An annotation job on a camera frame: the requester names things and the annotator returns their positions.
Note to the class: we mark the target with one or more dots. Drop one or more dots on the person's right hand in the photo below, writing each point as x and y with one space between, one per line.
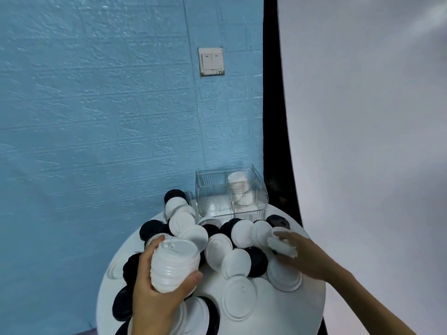
310 259

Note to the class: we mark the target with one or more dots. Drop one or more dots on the person's left hand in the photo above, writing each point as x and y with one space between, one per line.
153 307

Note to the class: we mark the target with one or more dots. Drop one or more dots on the person's left thumb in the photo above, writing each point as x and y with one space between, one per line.
188 284

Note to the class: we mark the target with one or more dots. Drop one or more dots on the person's right thumb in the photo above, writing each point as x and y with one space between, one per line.
288 261

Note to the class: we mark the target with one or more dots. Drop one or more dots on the white plastic cup lid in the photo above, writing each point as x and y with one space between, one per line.
281 245

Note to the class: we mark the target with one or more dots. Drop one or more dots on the stack of nested white lids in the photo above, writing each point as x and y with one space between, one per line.
174 265
240 188

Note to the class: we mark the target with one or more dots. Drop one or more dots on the person's right forearm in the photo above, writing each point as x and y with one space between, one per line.
366 303

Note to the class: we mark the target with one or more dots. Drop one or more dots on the pile of black lids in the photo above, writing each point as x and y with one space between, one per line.
257 262

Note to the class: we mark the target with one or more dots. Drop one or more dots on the pile of white lids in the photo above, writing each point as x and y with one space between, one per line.
241 233

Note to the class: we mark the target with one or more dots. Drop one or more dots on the clear plastic container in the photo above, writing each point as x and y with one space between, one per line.
213 202

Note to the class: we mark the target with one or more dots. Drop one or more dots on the black backdrop edge strip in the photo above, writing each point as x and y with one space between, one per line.
274 101

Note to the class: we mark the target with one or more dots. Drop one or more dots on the white backdrop sheet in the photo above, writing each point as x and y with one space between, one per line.
366 118

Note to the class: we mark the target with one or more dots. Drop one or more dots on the white wall light switch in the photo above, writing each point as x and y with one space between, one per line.
211 61

